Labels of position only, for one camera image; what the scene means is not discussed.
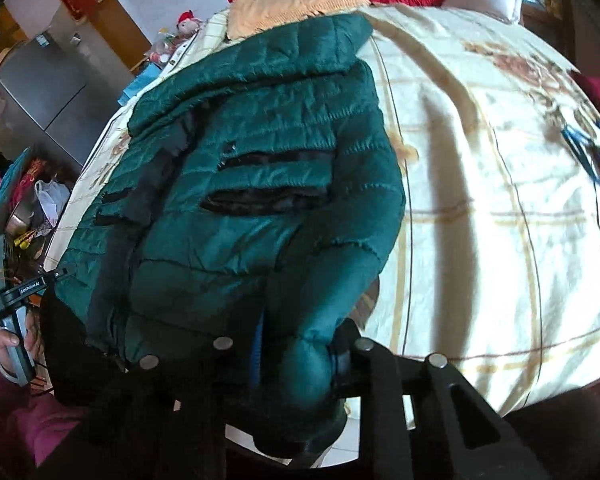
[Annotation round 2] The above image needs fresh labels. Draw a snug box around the white plastic bag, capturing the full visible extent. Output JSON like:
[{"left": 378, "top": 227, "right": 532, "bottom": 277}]
[{"left": 34, "top": 179, "right": 72, "bottom": 227}]

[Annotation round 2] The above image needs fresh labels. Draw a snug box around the cream checked bed sheet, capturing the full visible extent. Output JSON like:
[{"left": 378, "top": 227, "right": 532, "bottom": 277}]
[{"left": 45, "top": 5, "right": 600, "bottom": 466}]

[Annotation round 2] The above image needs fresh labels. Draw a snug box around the person's left forearm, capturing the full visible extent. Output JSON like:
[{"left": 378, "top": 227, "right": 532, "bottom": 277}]
[{"left": 0, "top": 360, "right": 88, "bottom": 480}]

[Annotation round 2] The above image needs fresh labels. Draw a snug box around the yellow fringed pillow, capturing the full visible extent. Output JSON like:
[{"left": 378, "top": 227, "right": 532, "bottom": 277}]
[{"left": 226, "top": 0, "right": 372, "bottom": 41}]

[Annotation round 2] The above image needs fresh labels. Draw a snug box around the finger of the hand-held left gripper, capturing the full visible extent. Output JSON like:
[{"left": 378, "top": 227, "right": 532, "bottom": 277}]
[{"left": 41, "top": 267, "right": 77, "bottom": 287}]

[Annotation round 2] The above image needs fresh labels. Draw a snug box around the pink plush toy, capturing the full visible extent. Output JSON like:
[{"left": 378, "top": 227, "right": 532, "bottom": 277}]
[{"left": 176, "top": 10, "right": 204, "bottom": 38}]

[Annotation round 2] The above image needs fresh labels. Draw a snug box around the green quilted jacket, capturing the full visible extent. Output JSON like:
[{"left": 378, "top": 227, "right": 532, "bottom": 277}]
[{"left": 55, "top": 12, "right": 407, "bottom": 461}]

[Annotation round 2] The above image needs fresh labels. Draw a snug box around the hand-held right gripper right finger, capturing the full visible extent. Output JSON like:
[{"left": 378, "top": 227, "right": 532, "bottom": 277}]
[{"left": 331, "top": 320, "right": 551, "bottom": 480}]

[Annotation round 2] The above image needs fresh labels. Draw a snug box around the teal pouch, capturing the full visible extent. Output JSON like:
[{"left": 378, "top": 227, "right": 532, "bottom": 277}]
[{"left": 0, "top": 147, "right": 37, "bottom": 238}]

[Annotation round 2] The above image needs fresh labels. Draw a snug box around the person's left hand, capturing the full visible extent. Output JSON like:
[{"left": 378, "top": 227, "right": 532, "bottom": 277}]
[{"left": 0, "top": 310, "right": 40, "bottom": 376}]

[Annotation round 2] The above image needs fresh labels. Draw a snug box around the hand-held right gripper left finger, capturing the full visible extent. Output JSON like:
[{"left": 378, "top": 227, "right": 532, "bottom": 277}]
[{"left": 80, "top": 310, "right": 267, "bottom": 480}]

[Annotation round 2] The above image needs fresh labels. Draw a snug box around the colourful packets pile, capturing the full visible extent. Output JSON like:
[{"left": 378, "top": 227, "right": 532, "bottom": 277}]
[{"left": 147, "top": 32, "right": 183, "bottom": 68}]

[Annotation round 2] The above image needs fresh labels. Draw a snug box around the grey refrigerator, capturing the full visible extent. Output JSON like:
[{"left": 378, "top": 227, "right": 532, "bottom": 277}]
[{"left": 0, "top": 30, "right": 89, "bottom": 162}]

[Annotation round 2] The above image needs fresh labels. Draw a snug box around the wooden door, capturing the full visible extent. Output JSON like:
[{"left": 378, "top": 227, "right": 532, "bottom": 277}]
[{"left": 86, "top": 0, "right": 149, "bottom": 82}]

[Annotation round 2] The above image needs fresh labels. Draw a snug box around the blue bag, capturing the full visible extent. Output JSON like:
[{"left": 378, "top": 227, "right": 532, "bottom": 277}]
[{"left": 121, "top": 66, "right": 162, "bottom": 107}]

